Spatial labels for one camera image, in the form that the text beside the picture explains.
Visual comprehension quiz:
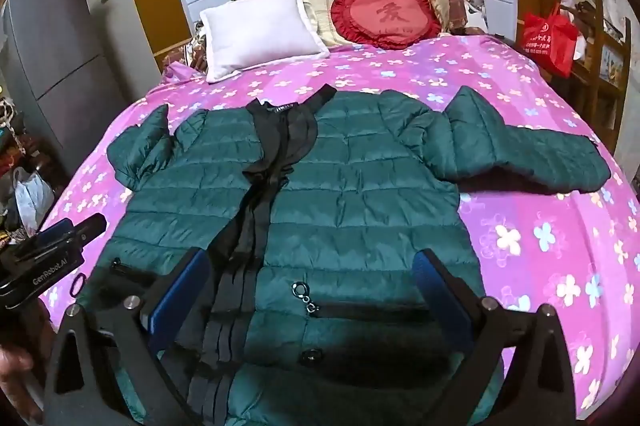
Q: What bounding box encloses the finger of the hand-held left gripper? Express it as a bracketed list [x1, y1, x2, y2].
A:
[42, 212, 108, 249]

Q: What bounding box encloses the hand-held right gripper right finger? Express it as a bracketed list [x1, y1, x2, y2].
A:
[415, 248, 591, 426]

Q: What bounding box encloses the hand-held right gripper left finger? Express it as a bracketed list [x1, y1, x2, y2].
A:
[42, 247, 211, 426]

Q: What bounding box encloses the dark green puffer jacket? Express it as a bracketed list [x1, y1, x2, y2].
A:
[106, 83, 612, 426]

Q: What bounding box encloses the person's left hand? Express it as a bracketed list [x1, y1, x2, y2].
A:
[0, 345, 35, 388]

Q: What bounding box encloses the white plastic bag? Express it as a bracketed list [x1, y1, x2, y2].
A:
[12, 166, 55, 232]

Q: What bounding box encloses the pink floral bedsheet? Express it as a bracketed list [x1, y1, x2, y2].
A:
[37, 33, 640, 426]

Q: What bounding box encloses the grey refrigerator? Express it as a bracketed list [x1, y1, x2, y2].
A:
[0, 0, 123, 167]

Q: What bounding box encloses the white pillow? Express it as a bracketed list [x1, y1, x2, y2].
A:
[199, 0, 331, 83]

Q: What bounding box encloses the red shopping bag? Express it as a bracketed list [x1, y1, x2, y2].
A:
[522, 3, 578, 78]

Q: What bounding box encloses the wooden shelf rack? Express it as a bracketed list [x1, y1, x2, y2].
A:
[560, 0, 631, 132]

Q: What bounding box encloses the red heart cushion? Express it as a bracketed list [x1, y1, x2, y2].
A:
[330, 0, 443, 51]

